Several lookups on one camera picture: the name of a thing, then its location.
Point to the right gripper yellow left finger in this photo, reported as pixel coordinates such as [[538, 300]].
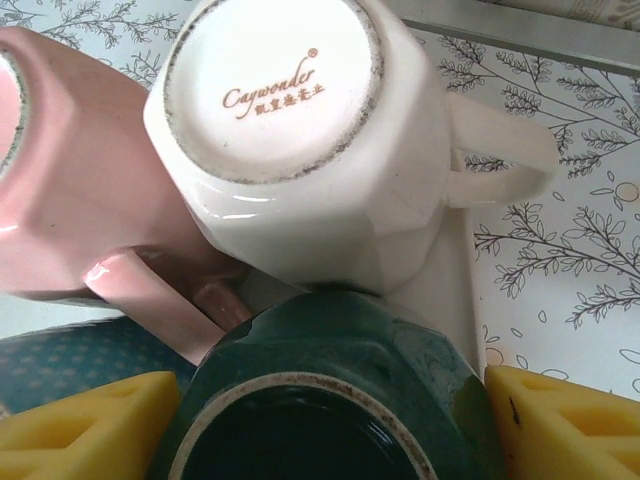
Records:
[[75, 440]]

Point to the dark green mug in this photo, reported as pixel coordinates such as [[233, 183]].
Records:
[[325, 350]]

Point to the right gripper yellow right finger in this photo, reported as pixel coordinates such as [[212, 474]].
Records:
[[575, 435]]

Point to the pink faceted mug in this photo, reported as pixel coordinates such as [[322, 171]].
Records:
[[90, 200]]

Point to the white faceted mug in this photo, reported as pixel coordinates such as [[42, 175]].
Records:
[[270, 100]]

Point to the blue dotted mug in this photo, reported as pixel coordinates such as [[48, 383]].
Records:
[[60, 360]]

